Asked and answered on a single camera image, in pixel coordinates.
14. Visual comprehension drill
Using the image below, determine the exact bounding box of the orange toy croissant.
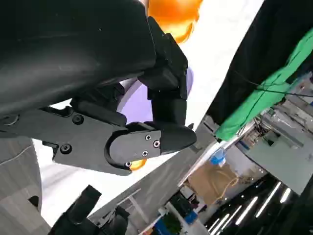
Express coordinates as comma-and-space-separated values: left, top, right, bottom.
147, 0, 204, 45

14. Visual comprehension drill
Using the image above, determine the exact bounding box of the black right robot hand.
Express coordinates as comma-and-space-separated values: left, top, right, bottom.
50, 185, 131, 235

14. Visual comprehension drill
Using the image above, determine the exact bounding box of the green cloth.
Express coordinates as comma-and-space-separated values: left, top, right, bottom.
214, 31, 313, 141

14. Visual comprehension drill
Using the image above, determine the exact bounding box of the white desk frame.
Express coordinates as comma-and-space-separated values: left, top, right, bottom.
117, 188, 150, 221

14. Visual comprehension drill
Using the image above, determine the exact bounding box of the ceiling light tube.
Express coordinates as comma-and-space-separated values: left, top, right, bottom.
235, 196, 259, 225
255, 182, 282, 218

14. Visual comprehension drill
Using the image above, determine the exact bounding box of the orange toy bread roll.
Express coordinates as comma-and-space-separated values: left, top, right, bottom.
126, 158, 148, 171

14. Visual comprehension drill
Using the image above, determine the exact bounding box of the brown cardboard box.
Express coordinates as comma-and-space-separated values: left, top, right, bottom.
187, 160, 244, 205

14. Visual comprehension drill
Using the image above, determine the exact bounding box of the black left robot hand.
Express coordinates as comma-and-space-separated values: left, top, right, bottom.
0, 0, 198, 177

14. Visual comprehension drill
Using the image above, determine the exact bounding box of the lilac plate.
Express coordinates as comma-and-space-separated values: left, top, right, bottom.
116, 66, 196, 124

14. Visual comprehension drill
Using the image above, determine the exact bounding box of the blue plastic item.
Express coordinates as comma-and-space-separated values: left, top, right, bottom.
210, 148, 227, 165

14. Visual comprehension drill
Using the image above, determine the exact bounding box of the black cloth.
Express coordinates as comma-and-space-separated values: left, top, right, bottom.
206, 0, 313, 125

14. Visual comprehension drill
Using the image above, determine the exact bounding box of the green potted plant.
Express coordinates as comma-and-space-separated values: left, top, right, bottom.
162, 214, 183, 235

